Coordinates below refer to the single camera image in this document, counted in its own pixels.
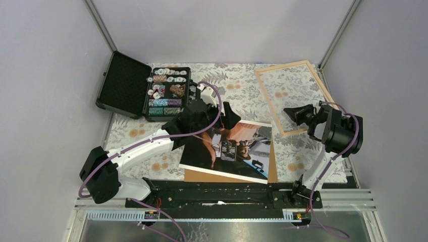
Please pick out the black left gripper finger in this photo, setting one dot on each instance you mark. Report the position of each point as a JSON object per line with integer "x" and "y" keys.
{"x": 181, "y": 141}
{"x": 229, "y": 118}

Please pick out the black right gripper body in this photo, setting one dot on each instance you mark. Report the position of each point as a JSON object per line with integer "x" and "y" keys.
{"x": 313, "y": 121}

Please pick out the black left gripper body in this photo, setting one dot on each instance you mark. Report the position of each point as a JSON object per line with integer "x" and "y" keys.
{"x": 211, "y": 114}

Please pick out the large printed photo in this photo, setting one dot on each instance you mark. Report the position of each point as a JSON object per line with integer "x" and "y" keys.
{"x": 242, "y": 152}

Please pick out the light wooden picture frame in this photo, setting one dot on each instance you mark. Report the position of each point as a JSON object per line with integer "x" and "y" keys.
{"x": 291, "y": 85}

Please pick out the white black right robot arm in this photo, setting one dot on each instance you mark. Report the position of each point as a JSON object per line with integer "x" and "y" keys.
{"x": 339, "y": 132}

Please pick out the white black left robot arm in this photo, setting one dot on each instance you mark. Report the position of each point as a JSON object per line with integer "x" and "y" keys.
{"x": 103, "y": 171}

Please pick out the brown cardboard backing board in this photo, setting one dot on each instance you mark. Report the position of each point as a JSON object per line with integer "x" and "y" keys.
{"x": 202, "y": 177}

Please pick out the floral patterned table mat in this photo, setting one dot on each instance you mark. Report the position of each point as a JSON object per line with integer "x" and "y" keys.
{"x": 237, "y": 84}

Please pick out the black poker chip case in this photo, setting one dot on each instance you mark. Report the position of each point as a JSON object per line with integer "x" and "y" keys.
{"x": 136, "y": 90}

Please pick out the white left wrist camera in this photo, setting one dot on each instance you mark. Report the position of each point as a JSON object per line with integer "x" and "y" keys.
{"x": 208, "y": 94}

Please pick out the aluminium rail front structure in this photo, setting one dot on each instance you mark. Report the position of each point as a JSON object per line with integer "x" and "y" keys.
{"x": 345, "y": 211}

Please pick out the right corner aluminium post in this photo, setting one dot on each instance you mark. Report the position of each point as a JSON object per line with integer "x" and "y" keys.
{"x": 345, "y": 22}

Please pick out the corner aluminium post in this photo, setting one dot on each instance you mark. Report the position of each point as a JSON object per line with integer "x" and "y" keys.
{"x": 100, "y": 24}
{"x": 345, "y": 22}

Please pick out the left corner aluminium post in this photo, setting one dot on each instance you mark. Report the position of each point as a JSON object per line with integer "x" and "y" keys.
{"x": 100, "y": 24}

